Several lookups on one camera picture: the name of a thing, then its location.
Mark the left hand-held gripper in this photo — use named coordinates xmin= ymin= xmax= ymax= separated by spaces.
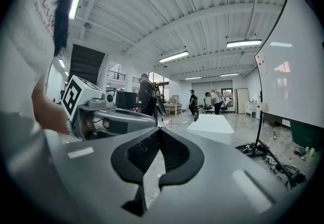
xmin=60 ymin=74 xmax=159 ymax=141

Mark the light wooden table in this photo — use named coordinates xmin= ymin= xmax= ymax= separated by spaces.
xmin=163 ymin=102 xmax=183 ymax=118

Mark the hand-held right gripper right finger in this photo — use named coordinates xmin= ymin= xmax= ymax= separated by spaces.
xmin=146 ymin=127 xmax=291 ymax=224

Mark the white flat table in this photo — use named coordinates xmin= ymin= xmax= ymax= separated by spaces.
xmin=187 ymin=114 xmax=235 ymax=135

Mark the dark staircase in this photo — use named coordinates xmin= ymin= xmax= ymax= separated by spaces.
xmin=69 ymin=43 xmax=106 ymax=84

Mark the large whiteboard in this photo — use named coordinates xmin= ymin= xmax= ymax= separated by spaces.
xmin=254 ymin=0 xmax=324 ymax=129

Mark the tangle of black cables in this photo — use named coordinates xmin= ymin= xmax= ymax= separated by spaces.
xmin=241 ymin=141 xmax=317 ymax=184

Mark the white low cabinet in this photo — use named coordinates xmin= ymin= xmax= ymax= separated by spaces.
xmin=244 ymin=101 xmax=264 ymax=119

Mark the person's left forearm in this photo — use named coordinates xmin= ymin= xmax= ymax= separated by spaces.
xmin=31 ymin=78 xmax=70 ymax=135

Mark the black cabinet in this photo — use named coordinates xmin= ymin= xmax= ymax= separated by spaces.
xmin=115 ymin=91 xmax=140 ymax=110

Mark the person's white printed shirt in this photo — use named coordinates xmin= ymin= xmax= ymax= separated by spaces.
xmin=0 ymin=0 xmax=76 ymax=120

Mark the black whiteboard stand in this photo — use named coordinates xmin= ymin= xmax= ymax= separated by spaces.
xmin=235 ymin=64 xmax=307 ymax=190

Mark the black balcony railing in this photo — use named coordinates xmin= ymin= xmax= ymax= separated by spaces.
xmin=107 ymin=70 xmax=127 ymax=82

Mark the leaning framed board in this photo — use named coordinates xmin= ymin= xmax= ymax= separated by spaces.
xmin=235 ymin=88 xmax=251 ymax=115

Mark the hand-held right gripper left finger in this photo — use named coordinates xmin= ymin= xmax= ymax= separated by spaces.
xmin=45 ymin=126 xmax=163 ymax=224

